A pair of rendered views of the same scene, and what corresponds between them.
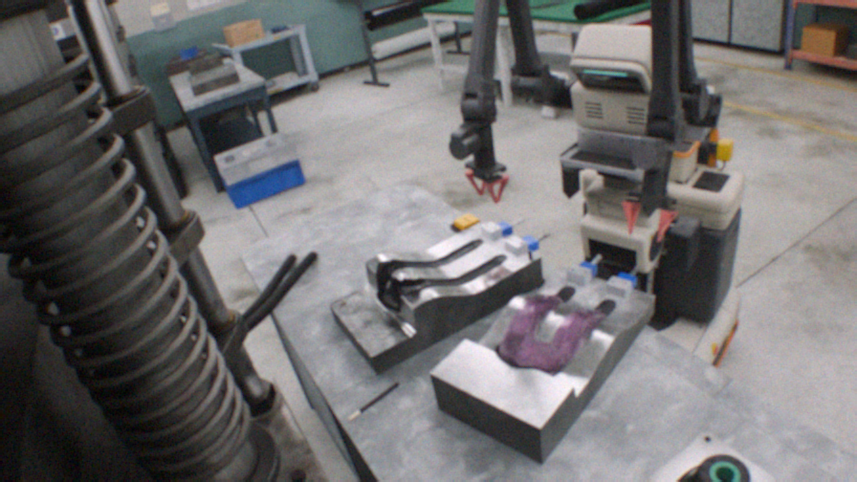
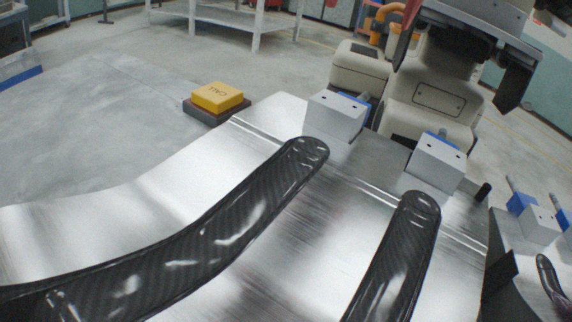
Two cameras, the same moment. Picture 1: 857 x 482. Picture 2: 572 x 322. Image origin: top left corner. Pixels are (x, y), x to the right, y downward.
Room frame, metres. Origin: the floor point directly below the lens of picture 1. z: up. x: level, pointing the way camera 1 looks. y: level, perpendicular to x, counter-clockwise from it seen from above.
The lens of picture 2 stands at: (1.13, 0.01, 1.03)
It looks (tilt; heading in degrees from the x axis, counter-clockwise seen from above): 39 degrees down; 321
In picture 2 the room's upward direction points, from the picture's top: 11 degrees clockwise
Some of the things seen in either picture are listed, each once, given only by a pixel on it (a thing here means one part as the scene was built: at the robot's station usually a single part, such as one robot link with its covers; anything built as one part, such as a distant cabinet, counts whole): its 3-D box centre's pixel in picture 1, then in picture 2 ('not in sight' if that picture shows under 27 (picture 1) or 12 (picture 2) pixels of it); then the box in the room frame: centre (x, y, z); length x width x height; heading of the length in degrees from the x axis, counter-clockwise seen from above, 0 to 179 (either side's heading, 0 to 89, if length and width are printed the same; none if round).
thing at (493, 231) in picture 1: (505, 228); (349, 110); (1.32, -0.22, 0.89); 0.13 x 0.05 x 0.05; 115
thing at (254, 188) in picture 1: (262, 177); (16, 80); (4.15, 1.22, 0.11); 0.61 x 0.41 x 0.22; 113
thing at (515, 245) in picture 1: (531, 243); (437, 152); (1.22, -0.27, 0.89); 0.13 x 0.05 x 0.05; 114
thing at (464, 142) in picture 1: (471, 129); not in sight; (1.27, -0.16, 1.21); 0.11 x 0.09 x 0.12; 133
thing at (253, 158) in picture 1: (255, 157); (12, 65); (4.15, 1.22, 0.28); 0.61 x 0.41 x 0.15; 113
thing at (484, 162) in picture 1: (484, 158); not in sight; (1.30, -0.18, 1.12); 0.10 x 0.07 x 0.07; 25
